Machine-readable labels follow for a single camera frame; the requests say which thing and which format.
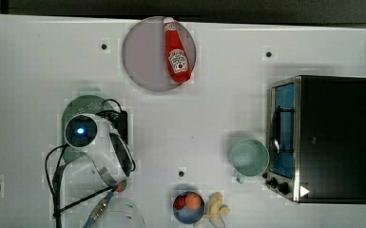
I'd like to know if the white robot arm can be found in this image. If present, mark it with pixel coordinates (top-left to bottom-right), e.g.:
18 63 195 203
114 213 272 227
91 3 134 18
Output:
58 113 136 228

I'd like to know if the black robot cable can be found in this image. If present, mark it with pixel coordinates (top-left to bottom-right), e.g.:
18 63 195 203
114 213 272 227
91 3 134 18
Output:
45 143 115 228

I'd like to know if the red ketchup bottle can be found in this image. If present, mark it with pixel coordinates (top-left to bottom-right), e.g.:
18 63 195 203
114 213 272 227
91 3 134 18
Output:
164 17 192 84

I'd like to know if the blue bowl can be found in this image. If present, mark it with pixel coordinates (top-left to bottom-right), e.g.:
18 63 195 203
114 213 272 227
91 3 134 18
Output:
172 191 205 224

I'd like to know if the black toaster oven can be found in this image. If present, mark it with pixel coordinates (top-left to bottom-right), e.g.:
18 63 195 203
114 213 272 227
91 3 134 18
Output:
262 75 366 204

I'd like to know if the toy orange fruit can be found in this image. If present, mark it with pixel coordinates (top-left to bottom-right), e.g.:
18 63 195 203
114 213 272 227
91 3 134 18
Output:
185 193 202 210

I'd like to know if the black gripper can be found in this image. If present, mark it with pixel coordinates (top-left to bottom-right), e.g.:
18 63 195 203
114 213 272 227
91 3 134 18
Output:
96 110 128 144

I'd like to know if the round grey plate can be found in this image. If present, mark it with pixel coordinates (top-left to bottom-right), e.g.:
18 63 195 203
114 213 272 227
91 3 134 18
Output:
122 16 181 92

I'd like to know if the light green mug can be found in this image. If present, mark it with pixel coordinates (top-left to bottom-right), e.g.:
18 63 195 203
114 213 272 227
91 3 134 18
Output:
228 139 270 183

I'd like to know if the peeled toy banana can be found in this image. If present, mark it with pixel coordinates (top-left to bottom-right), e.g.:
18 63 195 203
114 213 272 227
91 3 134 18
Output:
194 192 231 228

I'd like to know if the toy red tomato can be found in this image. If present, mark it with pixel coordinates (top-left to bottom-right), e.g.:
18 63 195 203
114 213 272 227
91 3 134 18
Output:
173 196 185 210

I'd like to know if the red toy strawberry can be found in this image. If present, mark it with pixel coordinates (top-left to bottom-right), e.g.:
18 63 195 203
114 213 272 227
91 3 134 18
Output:
115 180 127 193

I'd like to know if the green plastic strainer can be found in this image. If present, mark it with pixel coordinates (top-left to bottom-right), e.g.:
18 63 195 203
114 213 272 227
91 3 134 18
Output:
61 95 115 163

